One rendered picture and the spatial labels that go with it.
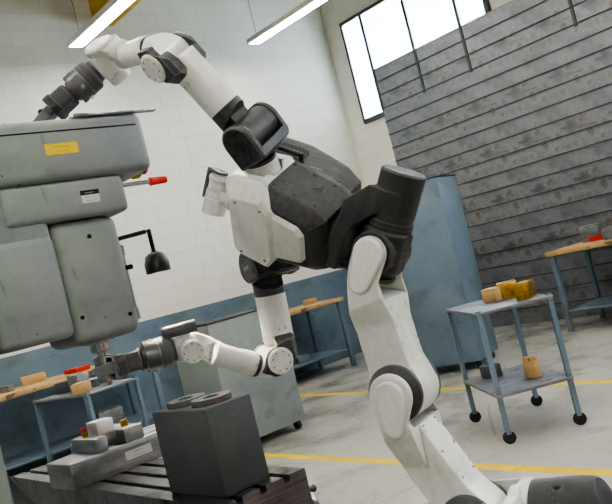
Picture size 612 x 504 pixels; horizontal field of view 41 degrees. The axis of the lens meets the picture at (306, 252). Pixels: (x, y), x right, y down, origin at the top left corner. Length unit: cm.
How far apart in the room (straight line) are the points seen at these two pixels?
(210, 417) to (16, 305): 60
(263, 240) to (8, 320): 65
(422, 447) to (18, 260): 108
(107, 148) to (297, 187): 52
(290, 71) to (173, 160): 247
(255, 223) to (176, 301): 780
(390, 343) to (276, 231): 40
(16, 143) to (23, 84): 757
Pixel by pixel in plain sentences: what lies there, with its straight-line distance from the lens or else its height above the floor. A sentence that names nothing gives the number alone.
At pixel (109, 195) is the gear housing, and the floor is 167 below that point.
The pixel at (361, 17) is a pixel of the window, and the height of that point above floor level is 455.
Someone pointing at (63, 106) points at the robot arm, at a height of 194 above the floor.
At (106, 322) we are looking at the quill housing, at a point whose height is 135.
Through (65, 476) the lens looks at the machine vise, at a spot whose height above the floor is 99.
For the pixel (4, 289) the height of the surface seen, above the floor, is 149.
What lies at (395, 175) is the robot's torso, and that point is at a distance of 194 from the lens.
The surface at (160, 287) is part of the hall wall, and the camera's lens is 977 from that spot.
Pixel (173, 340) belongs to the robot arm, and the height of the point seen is 126.
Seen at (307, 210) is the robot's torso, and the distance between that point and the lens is 200.
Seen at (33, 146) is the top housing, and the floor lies 182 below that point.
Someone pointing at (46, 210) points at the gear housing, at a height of 166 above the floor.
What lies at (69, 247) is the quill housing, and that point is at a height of 156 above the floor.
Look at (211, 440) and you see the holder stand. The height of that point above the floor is 107.
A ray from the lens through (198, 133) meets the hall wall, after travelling 1050.
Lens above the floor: 137
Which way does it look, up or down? 1 degrees up
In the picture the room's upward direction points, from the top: 14 degrees counter-clockwise
